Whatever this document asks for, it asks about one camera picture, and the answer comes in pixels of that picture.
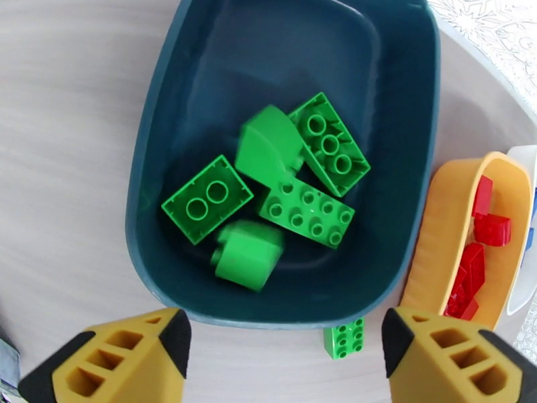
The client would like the yellow plastic container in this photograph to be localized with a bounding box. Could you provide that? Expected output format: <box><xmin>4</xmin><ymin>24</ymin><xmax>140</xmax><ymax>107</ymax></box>
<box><xmin>398</xmin><ymin>152</ymin><xmax>534</xmax><ymax>331</ymax></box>

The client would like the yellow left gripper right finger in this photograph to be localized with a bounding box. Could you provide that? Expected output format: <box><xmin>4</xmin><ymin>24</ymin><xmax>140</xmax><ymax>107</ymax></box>
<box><xmin>381</xmin><ymin>306</ymin><xmax>537</xmax><ymax>403</ymax></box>

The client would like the small red lego brick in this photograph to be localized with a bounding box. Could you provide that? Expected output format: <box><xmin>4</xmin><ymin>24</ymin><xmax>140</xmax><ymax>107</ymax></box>
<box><xmin>474</xmin><ymin>214</ymin><xmax>512</xmax><ymax>247</ymax></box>

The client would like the white plastic container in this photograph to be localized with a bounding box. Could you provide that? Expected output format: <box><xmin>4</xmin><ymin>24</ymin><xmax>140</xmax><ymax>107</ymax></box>
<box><xmin>505</xmin><ymin>144</ymin><xmax>537</xmax><ymax>316</ymax></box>

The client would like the long red lego brick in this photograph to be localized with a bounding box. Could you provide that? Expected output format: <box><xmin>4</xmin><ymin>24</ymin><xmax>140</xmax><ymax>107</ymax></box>
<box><xmin>454</xmin><ymin>242</ymin><xmax>487</xmax><ymax>298</ymax></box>
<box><xmin>444</xmin><ymin>288</ymin><xmax>480</xmax><ymax>321</ymax></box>

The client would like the small curved green lego brick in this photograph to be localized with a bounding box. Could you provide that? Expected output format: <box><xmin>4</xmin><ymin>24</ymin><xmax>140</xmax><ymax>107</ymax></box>
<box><xmin>234</xmin><ymin>104</ymin><xmax>305</xmax><ymax>189</ymax></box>

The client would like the long green lego brick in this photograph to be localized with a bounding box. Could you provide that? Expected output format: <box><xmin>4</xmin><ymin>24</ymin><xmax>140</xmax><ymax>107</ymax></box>
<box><xmin>258</xmin><ymin>179</ymin><xmax>356</xmax><ymax>251</ymax></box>
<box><xmin>288</xmin><ymin>91</ymin><xmax>372</xmax><ymax>198</ymax></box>

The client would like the dark teal plastic container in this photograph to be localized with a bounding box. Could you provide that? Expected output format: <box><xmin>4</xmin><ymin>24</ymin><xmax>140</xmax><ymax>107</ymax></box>
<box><xmin>125</xmin><ymin>0</ymin><xmax>442</xmax><ymax>330</ymax></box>

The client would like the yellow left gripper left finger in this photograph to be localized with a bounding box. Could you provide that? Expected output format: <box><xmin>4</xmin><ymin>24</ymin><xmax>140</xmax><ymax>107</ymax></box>
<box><xmin>17</xmin><ymin>307</ymin><xmax>193</xmax><ymax>403</ymax></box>

